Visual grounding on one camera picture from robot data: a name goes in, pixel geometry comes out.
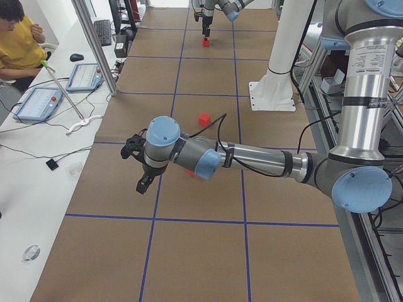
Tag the aluminium frame post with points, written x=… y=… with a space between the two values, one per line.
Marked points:
x=90 y=34

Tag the metal grabber stick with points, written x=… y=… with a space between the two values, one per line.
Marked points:
x=83 y=121

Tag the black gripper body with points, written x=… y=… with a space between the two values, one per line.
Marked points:
x=206 y=21
x=150 y=172

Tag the black keyboard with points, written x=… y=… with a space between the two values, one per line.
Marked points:
x=103 y=32

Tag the black box white label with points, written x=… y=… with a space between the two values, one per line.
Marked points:
x=121 y=46

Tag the blue teach pendant far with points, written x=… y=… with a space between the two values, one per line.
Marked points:
x=85 y=77

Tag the blue teach pendant near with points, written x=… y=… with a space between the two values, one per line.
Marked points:
x=39 y=104

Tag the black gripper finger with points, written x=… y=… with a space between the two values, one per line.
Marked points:
x=206 y=33
x=143 y=184

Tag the black computer mouse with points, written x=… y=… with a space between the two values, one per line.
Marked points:
x=76 y=57

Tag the red block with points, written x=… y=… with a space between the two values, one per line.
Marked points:
x=204 y=119
x=206 y=42
x=191 y=173

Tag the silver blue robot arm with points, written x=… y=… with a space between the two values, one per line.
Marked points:
x=231 y=9
x=352 y=173

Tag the small black square pad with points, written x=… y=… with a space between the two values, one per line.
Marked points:
x=52 y=164

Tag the person in yellow shirt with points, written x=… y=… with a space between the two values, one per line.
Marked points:
x=21 y=51

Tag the blue teach pendant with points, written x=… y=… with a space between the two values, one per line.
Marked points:
x=85 y=77
x=39 y=104

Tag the white pedestal column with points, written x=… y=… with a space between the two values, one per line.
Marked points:
x=274 y=92

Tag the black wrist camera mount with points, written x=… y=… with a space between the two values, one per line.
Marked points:
x=197 y=15
x=134 y=147

